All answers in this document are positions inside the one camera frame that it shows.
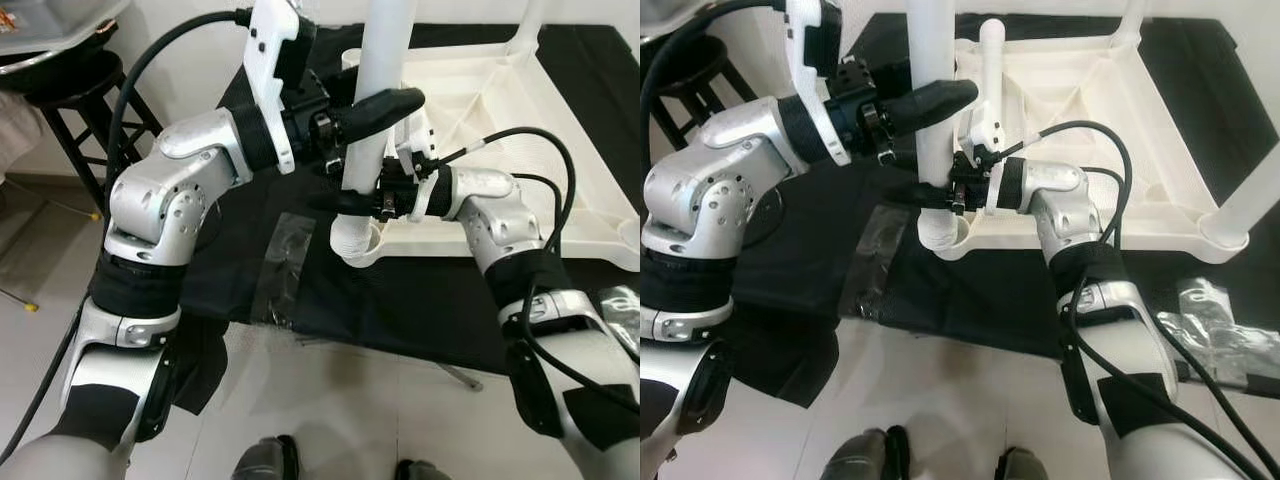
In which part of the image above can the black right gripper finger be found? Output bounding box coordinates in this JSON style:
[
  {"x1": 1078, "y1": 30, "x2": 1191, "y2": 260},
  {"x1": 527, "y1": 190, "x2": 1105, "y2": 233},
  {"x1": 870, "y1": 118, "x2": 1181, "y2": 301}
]
[
  {"x1": 306, "y1": 188, "x2": 387, "y2": 218},
  {"x1": 884, "y1": 182, "x2": 957, "y2": 213}
]

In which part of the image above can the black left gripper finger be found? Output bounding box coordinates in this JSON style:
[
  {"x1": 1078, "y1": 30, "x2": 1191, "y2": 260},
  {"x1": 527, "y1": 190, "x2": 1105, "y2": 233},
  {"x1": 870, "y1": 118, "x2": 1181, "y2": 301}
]
[
  {"x1": 885, "y1": 78, "x2": 980, "y2": 138},
  {"x1": 335, "y1": 86, "x2": 427, "y2": 143}
]

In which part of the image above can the white plastic children table top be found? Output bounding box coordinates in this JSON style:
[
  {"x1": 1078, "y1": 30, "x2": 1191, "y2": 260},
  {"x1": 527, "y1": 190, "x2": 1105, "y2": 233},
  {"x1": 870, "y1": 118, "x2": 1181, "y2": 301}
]
[
  {"x1": 935, "y1": 35, "x2": 1280, "y2": 266},
  {"x1": 340, "y1": 45, "x2": 641, "y2": 271}
]

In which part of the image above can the clear tape strip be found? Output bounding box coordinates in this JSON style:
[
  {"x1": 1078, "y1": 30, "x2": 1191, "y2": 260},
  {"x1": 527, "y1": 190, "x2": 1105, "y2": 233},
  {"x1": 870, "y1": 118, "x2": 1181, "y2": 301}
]
[
  {"x1": 595, "y1": 285, "x2": 641, "y2": 351},
  {"x1": 250, "y1": 210, "x2": 316, "y2": 326},
  {"x1": 840, "y1": 205, "x2": 906, "y2": 321},
  {"x1": 1160, "y1": 278, "x2": 1280, "y2": 386}
]

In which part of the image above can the black tablecloth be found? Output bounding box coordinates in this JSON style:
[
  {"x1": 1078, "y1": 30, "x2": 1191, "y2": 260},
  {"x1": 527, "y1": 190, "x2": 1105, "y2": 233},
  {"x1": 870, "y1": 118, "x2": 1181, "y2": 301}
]
[
  {"x1": 180, "y1": 22, "x2": 641, "y2": 376},
  {"x1": 730, "y1": 12, "x2": 1280, "y2": 386}
]

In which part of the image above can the black round stool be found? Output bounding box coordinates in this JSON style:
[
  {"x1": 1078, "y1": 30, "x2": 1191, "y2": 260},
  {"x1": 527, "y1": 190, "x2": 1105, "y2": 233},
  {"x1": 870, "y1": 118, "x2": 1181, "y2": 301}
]
[
  {"x1": 20, "y1": 50, "x2": 166, "y2": 216},
  {"x1": 655, "y1": 35, "x2": 761, "y2": 151}
]

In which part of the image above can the black round bowl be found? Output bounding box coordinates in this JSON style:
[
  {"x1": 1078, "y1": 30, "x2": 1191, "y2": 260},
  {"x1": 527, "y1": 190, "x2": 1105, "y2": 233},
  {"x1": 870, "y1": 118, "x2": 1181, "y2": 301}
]
[{"x1": 0, "y1": 20, "x2": 121, "y2": 76}]

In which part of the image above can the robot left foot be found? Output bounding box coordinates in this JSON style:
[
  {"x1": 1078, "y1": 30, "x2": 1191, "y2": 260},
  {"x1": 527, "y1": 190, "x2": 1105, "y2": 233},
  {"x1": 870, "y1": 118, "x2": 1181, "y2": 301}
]
[
  {"x1": 232, "y1": 435, "x2": 299, "y2": 480},
  {"x1": 820, "y1": 425, "x2": 911, "y2": 480}
]

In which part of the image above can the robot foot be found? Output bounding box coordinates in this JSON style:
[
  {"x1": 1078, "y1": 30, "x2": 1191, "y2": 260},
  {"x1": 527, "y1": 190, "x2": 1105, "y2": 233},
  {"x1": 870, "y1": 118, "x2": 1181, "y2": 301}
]
[
  {"x1": 395, "y1": 458, "x2": 451, "y2": 480},
  {"x1": 232, "y1": 435, "x2": 299, "y2": 480},
  {"x1": 995, "y1": 445, "x2": 1051, "y2": 480},
  {"x1": 820, "y1": 425, "x2": 911, "y2": 480}
]

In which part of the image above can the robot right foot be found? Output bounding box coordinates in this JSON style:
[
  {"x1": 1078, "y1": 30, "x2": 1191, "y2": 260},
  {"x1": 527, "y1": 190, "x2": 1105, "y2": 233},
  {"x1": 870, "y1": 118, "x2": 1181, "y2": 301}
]
[
  {"x1": 995, "y1": 445, "x2": 1051, "y2": 480},
  {"x1": 395, "y1": 458, "x2": 451, "y2": 480}
]

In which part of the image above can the clear plastic storage container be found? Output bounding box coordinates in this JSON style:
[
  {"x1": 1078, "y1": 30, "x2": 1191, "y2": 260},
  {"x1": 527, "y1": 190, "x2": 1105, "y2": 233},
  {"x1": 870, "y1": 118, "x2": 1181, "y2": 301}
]
[{"x1": 0, "y1": 0, "x2": 126, "y2": 51}]

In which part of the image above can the beige cloth covered table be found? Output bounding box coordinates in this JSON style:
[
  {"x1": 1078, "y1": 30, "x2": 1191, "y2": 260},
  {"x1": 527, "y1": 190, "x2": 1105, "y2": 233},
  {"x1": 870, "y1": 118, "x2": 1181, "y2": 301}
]
[{"x1": 0, "y1": 90, "x2": 46, "y2": 171}]

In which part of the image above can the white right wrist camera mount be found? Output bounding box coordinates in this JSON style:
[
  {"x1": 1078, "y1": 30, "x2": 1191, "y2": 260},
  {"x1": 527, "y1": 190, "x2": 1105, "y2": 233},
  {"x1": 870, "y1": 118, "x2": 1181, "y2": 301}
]
[
  {"x1": 395, "y1": 110, "x2": 441, "y2": 221},
  {"x1": 968, "y1": 120, "x2": 1011, "y2": 216}
]

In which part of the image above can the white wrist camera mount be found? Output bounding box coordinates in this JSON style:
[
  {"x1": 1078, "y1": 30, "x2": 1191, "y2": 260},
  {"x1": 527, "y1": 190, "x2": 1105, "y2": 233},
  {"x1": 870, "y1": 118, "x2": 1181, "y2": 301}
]
[
  {"x1": 395, "y1": 110, "x2": 441, "y2": 221},
  {"x1": 785, "y1": 0, "x2": 856, "y2": 166},
  {"x1": 243, "y1": 0, "x2": 316, "y2": 176},
  {"x1": 968, "y1": 120, "x2": 1011, "y2": 216}
]

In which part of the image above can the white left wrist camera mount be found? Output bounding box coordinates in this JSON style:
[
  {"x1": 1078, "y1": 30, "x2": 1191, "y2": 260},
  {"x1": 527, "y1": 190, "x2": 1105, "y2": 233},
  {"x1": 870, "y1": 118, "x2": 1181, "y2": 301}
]
[
  {"x1": 785, "y1": 0, "x2": 856, "y2": 166},
  {"x1": 243, "y1": 0, "x2": 316, "y2": 176}
]

